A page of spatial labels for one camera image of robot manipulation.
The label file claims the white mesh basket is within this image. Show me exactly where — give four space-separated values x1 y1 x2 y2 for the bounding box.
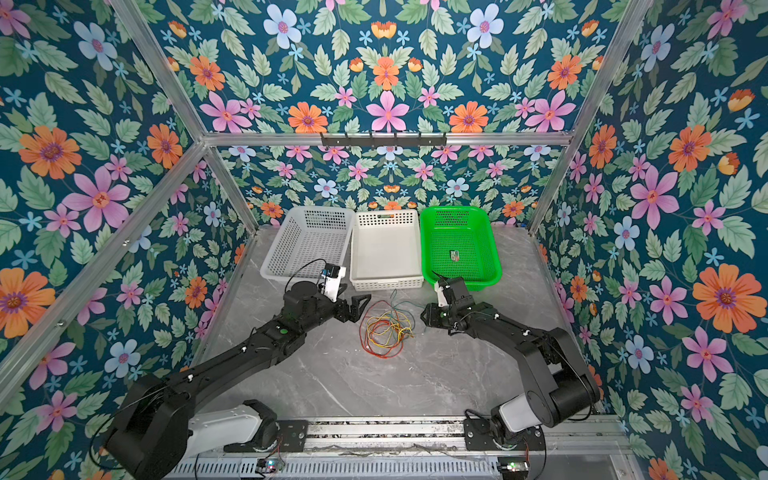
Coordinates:
260 206 355 283

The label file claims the red cable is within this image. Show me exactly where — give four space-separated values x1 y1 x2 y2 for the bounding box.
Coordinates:
358 298 415 360

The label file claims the cream perforated basket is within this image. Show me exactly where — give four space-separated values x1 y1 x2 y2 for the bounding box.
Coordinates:
350 209 424 292

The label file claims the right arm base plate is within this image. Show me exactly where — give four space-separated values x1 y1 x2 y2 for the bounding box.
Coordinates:
463 416 546 452

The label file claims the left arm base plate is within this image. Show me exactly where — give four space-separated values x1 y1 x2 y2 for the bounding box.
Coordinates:
224 418 310 454

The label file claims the yellow cable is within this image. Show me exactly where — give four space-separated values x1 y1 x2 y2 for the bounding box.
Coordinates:
367 308 416 352

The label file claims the green cable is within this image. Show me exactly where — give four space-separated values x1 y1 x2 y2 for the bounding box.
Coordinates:
383 289 424 328

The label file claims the green plastic basket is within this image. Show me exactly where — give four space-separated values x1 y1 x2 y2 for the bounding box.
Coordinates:
419 206 503 291

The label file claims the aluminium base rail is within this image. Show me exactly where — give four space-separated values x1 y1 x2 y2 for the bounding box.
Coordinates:
168 416 644 479

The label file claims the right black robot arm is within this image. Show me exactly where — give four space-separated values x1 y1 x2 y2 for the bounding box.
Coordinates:
421 276 601 448

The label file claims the black hook bar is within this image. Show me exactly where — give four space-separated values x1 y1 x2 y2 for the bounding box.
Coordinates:
320 133 448 148

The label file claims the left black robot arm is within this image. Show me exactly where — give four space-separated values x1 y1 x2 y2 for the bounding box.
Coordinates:
104 281 371 479

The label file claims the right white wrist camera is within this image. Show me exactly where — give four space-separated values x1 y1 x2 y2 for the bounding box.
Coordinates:
434 283 448 308

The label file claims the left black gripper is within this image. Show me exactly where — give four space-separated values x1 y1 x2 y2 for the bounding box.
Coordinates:
294 281 369 336

